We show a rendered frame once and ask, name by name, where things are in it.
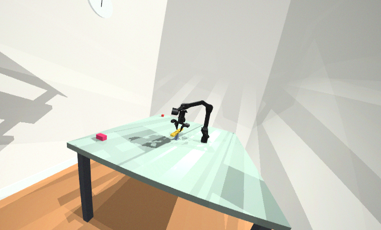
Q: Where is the yellow bar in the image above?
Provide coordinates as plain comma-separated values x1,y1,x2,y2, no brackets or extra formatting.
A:
170,128,181,137

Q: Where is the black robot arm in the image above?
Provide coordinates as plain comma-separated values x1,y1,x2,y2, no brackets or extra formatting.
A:
171,100,213,143

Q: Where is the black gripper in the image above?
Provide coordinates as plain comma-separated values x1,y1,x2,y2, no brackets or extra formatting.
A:
171,116,190,132

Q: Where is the small pink block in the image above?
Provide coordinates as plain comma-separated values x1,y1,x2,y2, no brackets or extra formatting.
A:
96,133,107,141

